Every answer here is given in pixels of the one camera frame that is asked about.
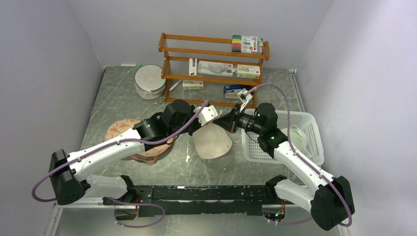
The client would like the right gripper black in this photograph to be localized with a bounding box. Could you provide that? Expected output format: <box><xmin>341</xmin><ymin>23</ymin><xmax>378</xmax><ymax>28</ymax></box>
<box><xmin>214</xmin><ymin>103</ymin><xmax>264</xmax><ymax>135</ymax></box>

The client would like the beige mesh laundry bag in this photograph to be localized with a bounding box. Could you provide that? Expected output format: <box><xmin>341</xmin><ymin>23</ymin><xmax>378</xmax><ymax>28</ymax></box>
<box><xmin>192</xmin><ymin>123</ymin><xmax>232</xmax><ymax>159</ymax></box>

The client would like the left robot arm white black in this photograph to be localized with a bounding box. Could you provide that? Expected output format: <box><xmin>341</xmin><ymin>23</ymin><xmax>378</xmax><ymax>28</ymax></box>
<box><xmin>47</xmin><ymin>100</ymin><xmax>209</xmax><ymax>205</ymax></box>

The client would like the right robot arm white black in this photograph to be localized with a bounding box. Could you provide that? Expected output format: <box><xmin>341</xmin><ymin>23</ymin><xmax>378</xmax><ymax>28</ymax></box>
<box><xmin>213</xmin><ymin>103</ymin><xmax>355</xmax><ymax>231</ymax></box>

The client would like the pink floral bra bag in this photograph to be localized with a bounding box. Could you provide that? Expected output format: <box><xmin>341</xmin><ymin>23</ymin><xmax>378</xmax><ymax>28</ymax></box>
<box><xmin>105</xmin><ymin>118</ymin><xmax>175</xmax><ymax>165</ymax></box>

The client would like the white mesh laundry bag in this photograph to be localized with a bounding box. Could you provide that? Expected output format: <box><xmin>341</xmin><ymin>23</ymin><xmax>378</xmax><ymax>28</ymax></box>
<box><xmin>134</xmin><ymin>64</ymin><xmax>166</xmax><ymax>100</ymax></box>

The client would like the beige stapler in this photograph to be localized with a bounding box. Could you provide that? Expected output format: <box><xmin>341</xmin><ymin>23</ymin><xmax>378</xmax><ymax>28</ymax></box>
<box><xmin>225</xmin><ymin>92</ymin><xmax>238</xmax><ymax>99</ymax></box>

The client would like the blue stapler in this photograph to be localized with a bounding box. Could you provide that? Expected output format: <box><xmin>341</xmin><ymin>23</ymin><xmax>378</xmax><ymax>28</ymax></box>
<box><xmin>223</xmin><ymin>85</ymin><xmax>244</xmax><ymax>94</ymax></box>

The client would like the white plastic basket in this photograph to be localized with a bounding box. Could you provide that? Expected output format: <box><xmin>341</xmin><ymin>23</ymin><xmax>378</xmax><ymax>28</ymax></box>
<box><xmin>241</xmin><ymin>110</ymin><xmax>325</xmax><ymax>166</ymax></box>

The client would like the green white box lower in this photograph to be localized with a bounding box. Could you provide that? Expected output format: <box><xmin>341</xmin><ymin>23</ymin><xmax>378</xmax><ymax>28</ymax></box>
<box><xmin>182</xmin><ymin>80</ymin><xmax>204</xmax><ymax>90</ymax></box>

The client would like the green white box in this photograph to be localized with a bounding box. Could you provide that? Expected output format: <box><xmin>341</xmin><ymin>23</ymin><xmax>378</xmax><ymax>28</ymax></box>
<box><xmin>236</xmin><ymin>64</ymin><xmax>261</xmax><ymax>79</ymax></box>
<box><xmin>182</xmin><ymin>80</ymin><xmax>204</xmax><ymax>90</ymax></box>

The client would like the green white box upper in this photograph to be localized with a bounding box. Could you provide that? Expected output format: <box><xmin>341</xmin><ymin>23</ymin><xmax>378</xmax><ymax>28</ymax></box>
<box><xmin>236</xmin><ymin>64</ymin><xmax>261</xmax><ymax>79</ymax></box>

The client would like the clear packaged item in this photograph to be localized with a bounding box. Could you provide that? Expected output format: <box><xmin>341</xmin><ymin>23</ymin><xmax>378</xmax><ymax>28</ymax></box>
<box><xmin>197</xmin><ymin>61</ymin><xmax>237</xmax><ymax>77</ymax></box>

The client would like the white pink marker pen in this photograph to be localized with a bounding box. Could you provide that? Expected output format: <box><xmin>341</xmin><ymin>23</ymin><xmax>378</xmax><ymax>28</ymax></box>
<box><xmin>169</xmin><ymin>80</ymin><xmax>181</xmax><ymax>91</ymax></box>

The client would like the orange wooden shelf rack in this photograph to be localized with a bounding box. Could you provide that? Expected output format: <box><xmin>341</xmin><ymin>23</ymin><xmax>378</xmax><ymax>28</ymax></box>
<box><xmin>158</xmin><ymin>33</ymin><xmax>270</xmax><ymax>106</ymax></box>

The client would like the marker pen set pack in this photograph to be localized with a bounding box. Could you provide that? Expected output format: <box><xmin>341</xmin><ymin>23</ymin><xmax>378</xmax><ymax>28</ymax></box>
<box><xmin>231</xmin><ymin>34</ymin><xmax>264</xmax><ymax>54</ymax></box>

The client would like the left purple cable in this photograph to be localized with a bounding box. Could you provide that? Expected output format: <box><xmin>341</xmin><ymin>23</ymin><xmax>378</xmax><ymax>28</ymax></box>
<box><xmin>31</xmin><ymin>100</ymin><xmax>209</xmax><ymax>203</ymax></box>

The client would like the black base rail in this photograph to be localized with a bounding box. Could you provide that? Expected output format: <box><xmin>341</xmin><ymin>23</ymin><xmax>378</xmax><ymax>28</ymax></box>
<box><xmin>54</xmin><ymin>184</ymin><xmax>323</xmax><ymax>217</ymax></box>

